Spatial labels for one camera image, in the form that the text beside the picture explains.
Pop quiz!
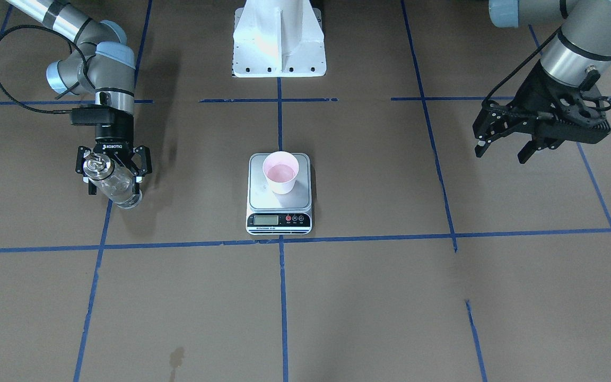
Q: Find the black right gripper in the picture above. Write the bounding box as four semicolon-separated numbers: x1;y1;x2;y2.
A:
75;106;153;197

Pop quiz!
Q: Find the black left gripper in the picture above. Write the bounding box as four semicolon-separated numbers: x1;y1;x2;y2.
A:
473;62;611;164

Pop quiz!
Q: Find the clear glass sauce bottle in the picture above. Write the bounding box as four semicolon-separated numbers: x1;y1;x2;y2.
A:
82;150;142;210

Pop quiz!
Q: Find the pink plastic cup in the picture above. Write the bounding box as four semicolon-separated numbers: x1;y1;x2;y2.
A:
262;151;299;194

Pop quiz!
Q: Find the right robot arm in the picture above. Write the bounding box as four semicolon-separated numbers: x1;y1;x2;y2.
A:
11;1;151;210

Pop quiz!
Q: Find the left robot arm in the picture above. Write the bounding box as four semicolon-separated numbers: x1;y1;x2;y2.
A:
473;1;611;164

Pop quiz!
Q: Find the digital kitchen scale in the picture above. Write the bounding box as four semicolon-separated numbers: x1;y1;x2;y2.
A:
246;153;313;235

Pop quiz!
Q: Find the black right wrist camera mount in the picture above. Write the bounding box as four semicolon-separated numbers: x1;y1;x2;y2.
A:
69;105;118;126

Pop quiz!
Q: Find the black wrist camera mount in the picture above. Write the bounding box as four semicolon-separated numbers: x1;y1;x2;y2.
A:
551;65;611;128
69;105;118;126

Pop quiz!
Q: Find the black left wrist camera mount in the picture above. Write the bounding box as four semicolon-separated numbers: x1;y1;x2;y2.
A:
551;65;611;128

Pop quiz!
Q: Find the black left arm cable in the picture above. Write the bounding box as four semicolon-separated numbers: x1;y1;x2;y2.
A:
481;27;561;107

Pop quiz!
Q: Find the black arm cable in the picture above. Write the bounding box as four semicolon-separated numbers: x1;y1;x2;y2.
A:
0;24;91;115
481;27;561;107

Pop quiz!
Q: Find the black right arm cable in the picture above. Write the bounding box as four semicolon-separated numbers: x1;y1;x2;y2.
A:
0;24;91;115

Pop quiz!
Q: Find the white pedestal column base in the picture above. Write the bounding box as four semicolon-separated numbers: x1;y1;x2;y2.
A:
231;1;327;78

